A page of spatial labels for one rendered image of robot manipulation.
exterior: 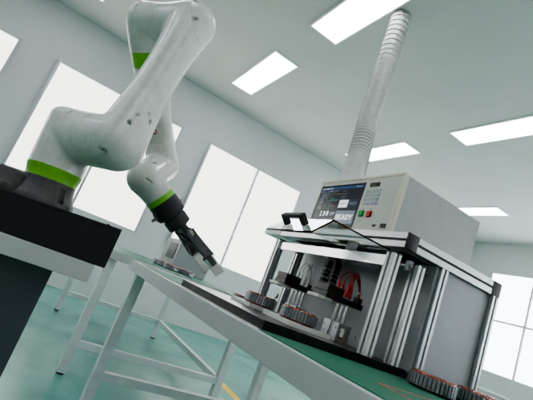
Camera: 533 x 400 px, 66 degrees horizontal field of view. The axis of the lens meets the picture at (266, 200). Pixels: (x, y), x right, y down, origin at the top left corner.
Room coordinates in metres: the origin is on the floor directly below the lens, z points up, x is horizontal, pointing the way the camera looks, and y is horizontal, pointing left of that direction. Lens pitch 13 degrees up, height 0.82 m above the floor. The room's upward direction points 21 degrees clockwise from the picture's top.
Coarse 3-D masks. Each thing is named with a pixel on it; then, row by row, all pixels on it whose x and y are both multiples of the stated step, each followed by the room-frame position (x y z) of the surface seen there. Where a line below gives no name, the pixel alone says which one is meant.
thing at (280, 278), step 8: (280, 272) 1.47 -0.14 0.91; (272, 280) 1.45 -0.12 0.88; (280, 280) 1.45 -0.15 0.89; (288, 280) 1.43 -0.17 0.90; (296, 280) 1.44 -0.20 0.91; (288, 288) 1.44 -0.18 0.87; (296, 288) 1.45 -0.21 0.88; (304, 288) 1.46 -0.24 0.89; (296, 296) 1.51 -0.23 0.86; (304, 296) 1.47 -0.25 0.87; (296, 304) 1.49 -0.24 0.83
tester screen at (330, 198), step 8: (328, 192) 1.51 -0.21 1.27; (336, 192) 1.46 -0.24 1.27; (344, 192) 1.42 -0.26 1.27; (352, 192) 1.38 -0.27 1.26; (360, 192) 1.34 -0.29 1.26; (320, 200) 1.54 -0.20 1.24; (328, 200) 1.49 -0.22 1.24; (336, 200) 1.45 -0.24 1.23; (320, 208) 1.52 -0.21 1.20; (328, 208) 1.48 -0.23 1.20; (336, 208) 1.43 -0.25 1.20; (344, 208) 1.39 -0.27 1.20; (352, 208) 1.35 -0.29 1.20; (328, 216) 1.46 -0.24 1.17; (344, 224) 1.37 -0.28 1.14
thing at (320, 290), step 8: (320, 288) 1.24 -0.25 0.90; (328, 288) 1.21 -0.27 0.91; (336, 288) 1.22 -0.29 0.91; (320, 296) 1.20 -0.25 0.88; (328, 296) 1.21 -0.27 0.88; (336, 296) 1.22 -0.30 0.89; (344, 304) 1.24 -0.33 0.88; (352, 304) 1.25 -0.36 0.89; (344, 312) 1.26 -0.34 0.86; (344, 320) 1.25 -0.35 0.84
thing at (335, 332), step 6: (324, 318) 1.30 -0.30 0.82; (324, 324) 1.29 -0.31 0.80; (336, 324) 1.24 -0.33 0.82; (342, 324) 1.24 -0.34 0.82; (324, 330) 1.28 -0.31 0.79; (336, 330) 1.24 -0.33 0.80; (348, 330) 1.25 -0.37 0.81; (336, 336) 1.24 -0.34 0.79; (348, 336) 1.25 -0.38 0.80; (342, 342) 1.25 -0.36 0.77
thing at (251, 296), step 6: (246, 294) 1.42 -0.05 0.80; (252, 294) 1.39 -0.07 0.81; (258, 294) 1.39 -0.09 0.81; (246, 300) 1.42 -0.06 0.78; (252, 300) 1.39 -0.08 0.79; (258, 300) 1.38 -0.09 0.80; (264, 300) 1.38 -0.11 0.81; (270, 300) 1.39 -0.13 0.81; (264, 306) 1.39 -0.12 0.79; (270, 306) 1.39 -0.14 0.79
